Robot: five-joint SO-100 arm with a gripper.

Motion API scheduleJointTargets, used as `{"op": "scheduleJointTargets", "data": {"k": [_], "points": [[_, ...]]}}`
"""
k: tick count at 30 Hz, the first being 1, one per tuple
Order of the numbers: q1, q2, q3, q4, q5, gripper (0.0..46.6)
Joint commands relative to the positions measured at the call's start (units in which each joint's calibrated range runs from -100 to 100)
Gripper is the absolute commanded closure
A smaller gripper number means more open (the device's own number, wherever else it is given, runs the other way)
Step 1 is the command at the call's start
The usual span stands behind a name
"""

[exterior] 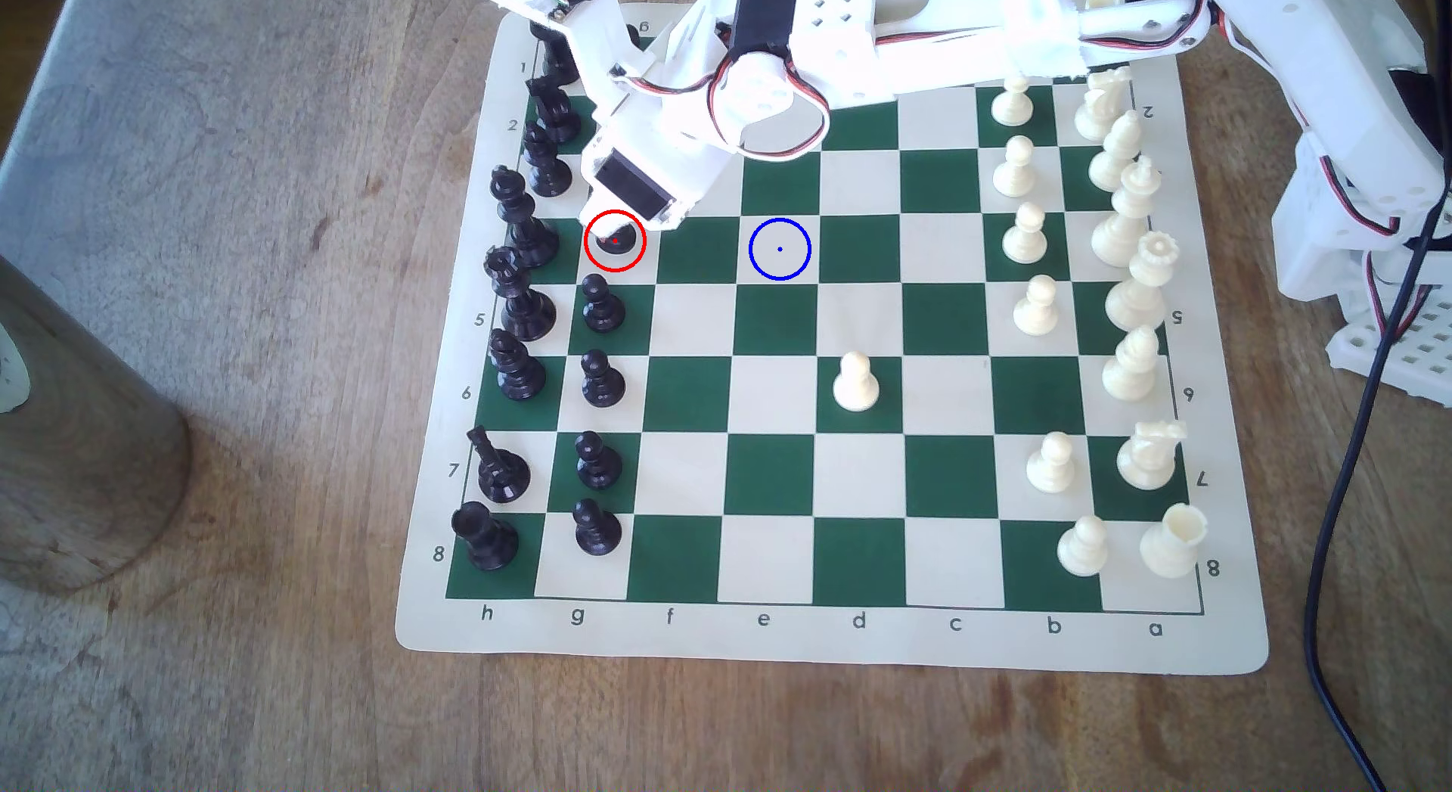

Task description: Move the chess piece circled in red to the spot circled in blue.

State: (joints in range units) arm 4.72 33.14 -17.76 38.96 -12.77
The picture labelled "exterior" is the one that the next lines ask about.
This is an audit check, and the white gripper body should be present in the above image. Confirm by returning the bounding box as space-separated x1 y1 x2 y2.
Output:
584 0 802 231

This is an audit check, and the green and cream chess mat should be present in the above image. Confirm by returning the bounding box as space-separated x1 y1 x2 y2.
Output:
395 0 1270 676

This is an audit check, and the black bishop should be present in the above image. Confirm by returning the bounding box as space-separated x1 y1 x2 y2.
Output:
522 128 574 199
488 329 548 403

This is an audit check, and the black king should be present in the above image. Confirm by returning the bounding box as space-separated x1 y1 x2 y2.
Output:
490 166 560 270

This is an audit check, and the black knight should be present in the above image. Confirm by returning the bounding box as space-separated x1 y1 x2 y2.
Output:
467 425 532 505
527 75 583 145

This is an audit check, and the black rook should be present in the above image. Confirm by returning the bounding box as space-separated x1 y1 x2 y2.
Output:
450 502 521 573
540 25 587 86

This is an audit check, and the black queen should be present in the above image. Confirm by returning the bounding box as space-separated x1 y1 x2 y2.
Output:
483 245 558 342

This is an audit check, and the white pawn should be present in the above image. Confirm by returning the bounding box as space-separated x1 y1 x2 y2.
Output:
1012 275 1061 338
990 75 1036 129
831 350 882 415
992 135 1038 199
1056 514 1111 578
1025 431 1078 495
1001 202 1050 265

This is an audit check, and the white knight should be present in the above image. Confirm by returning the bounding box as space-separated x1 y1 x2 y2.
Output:
1073 66 1134 143
1116 418 1189 492

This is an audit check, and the white bishop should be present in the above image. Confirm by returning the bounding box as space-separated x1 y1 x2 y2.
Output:
1087 110 1143 193
1101 325 1162 403

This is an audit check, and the white king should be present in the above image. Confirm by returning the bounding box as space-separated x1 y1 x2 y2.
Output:
1091 155 1163 269

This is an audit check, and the white queen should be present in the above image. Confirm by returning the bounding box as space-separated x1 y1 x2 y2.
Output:
1105 230 1181 333

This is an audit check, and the red white black servo wire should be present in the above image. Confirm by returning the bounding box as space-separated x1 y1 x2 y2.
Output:
1359 250 1434 349

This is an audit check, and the black power cable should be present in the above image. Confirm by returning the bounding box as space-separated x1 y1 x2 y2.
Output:
1302 0 1452 792

